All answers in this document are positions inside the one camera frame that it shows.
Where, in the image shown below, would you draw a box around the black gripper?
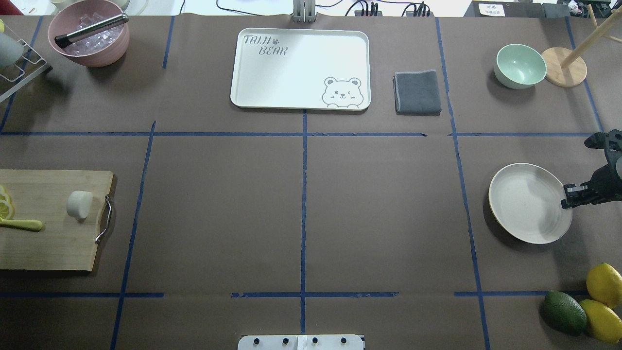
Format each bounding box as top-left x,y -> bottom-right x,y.
561,164 -> 622,209

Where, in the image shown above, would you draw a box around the beige round plate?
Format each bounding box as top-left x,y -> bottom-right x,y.
488,162 -> 573,245

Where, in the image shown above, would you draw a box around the white bear serving tray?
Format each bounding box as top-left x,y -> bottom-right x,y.
230,27 -> 371,111

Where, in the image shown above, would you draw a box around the yellow lemon upper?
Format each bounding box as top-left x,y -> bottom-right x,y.
586,263 -> 622,309

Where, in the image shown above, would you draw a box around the yellow lemon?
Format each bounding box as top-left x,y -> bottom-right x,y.
579,299 -> 622,344
586,263 -> 622,309

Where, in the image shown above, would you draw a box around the green avocado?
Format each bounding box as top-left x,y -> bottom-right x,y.
540,290 -> 587,336

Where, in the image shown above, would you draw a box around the wooden mug tree stand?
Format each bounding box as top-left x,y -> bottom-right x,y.
541,7 -> 622,88

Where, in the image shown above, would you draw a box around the yellow lemon lower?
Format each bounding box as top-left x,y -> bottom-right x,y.
579,299 -> 622,344

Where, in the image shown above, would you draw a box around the mint green bowl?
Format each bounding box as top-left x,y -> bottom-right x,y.
494,44 -> 547,89

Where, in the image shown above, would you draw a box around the folded grey cloth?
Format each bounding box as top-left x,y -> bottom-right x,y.
394,70 -> 442,116

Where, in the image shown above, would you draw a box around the black box with label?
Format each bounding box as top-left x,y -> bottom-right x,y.
464,0 -> 545,18

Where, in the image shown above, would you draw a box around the pink bowl with ice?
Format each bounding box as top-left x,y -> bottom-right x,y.
47,0 -> 130,67

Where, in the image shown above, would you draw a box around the bamboo cutting board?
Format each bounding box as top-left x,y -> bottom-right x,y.
0,169 -> 114,272

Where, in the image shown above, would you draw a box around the steel black-tipped tongs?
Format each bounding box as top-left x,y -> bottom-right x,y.
53,13 -> 129,49

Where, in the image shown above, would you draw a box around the yellow-green plastic knife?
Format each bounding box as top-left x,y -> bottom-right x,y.
0,218 -> 44,232

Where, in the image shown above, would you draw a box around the lemon slice middle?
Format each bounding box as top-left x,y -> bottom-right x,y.
0,191 -> 12,203

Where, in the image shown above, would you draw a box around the light blue cup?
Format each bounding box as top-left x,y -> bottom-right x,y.
0,33 -> 24,68

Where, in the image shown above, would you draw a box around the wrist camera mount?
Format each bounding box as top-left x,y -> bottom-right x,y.
584,129 -> 622,153

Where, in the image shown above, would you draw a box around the aluminium frame post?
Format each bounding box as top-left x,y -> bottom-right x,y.
293,0 -> 317,23

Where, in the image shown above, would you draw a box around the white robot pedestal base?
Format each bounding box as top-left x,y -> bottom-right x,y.
237,334 -> 366,350

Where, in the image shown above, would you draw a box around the wire cup rack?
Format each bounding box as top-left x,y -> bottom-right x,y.
0,32 -> 52,102

